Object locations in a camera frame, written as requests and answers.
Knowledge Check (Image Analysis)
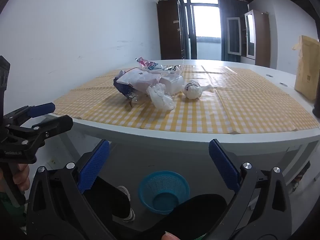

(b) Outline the brown paper bag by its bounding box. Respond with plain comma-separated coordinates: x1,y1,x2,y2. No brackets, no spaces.
293,35,320,102

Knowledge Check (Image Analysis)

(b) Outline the brown cabinet with glass doors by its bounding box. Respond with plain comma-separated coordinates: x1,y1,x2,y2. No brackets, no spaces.
226,9,271,68

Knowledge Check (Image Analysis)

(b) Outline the person's left hand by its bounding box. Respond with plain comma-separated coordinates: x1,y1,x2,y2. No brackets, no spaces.
11,164,30,193

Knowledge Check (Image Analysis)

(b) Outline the yellow checkered tablecloth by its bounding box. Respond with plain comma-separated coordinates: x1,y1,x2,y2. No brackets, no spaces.
54,65,320,134

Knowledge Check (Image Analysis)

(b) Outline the pink printed wrapper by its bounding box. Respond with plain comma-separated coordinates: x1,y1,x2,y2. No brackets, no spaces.
135,57,163,72

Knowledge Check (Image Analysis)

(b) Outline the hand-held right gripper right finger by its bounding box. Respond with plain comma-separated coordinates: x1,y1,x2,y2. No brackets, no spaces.
209,139,293,240

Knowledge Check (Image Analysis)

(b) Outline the white wad with dark print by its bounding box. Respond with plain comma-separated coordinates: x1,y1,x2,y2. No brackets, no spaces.
183,79,213,100

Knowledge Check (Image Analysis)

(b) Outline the person's left white shoe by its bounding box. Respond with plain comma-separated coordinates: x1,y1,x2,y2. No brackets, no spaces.
117,185,136,222

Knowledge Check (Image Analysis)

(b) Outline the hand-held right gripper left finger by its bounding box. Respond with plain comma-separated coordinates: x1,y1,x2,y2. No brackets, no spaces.
26,139,118,240

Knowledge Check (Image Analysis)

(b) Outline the dark brown wardrobe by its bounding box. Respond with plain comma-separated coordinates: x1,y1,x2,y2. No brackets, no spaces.
157,0,187,60

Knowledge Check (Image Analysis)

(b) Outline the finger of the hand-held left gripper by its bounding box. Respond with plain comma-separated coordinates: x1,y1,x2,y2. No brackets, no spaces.
2,102,56,127
5,115,74,147

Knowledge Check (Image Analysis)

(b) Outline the bright balcony window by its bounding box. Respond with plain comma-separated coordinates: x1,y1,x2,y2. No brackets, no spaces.
184,0,223,60

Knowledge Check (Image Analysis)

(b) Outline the blue plastic wastebasket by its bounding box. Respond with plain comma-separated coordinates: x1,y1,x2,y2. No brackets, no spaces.
138,171,190,215

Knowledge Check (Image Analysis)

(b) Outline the blue wrapper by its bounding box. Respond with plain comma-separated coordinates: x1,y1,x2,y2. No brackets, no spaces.
113,70,140,107

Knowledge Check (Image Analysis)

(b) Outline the person's right hand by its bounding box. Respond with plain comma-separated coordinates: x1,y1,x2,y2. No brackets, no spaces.
161,232,182,240

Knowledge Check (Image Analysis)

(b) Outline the flat white plastic bag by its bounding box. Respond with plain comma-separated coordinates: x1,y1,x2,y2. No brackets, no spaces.
117,67,163,93

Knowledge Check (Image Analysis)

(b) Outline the crumpled translucent plastic bag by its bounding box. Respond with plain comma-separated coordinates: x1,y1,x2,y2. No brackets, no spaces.
146,84,176,110

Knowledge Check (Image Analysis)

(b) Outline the dark brown object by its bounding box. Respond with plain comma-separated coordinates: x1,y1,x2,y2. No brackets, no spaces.
292,162,311,193

